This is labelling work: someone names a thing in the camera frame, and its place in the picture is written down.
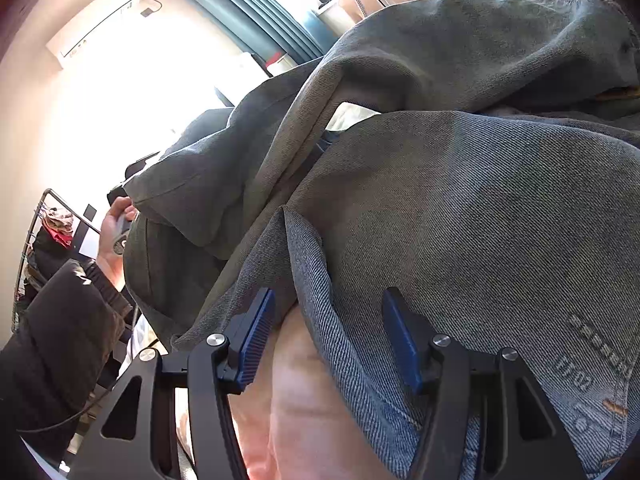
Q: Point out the person's left hand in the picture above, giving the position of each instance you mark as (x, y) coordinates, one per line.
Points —
(109, 252)

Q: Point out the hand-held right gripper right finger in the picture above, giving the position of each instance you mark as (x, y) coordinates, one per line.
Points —
(402, 340)

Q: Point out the metal clothes rack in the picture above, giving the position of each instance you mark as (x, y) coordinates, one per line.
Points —
(45, 250)

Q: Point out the pink bed sheet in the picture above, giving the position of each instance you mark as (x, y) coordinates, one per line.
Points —
(310, 410)

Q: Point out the teal curtain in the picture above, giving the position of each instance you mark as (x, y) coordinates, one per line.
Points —
(260, 10)

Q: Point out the blue denim jeans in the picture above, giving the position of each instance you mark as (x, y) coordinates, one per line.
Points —
(450, 185)

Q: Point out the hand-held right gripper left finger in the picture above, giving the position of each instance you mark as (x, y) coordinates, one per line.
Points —
(257, 332)

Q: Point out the person's left forearm dark sleeve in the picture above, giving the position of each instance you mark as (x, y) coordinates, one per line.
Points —
(55, 345)

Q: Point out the white air conditioner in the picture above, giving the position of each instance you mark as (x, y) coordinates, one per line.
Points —
(92, 22)

